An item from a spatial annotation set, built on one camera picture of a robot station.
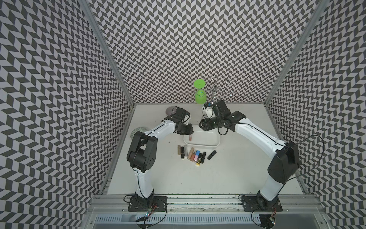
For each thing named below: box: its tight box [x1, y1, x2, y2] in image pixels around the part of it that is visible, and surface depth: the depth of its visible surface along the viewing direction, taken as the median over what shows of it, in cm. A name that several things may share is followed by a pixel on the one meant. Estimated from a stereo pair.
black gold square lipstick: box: [195, 152, 203, 167], surface depth 89 cm
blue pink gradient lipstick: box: [193, 150, 201, 161], surface depth 91 cm
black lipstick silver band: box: [206, 150, 217, 161], surface depth 91 cm
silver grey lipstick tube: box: [183, 145, 188, 158], surface depth 93 cm
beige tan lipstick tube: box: [187, 146, 195, 160], surface depth 92 cm
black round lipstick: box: [200, 151, 207, 164], surface depth 90 cm
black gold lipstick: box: [180, 146, 185, 159], surface depth 93 cm
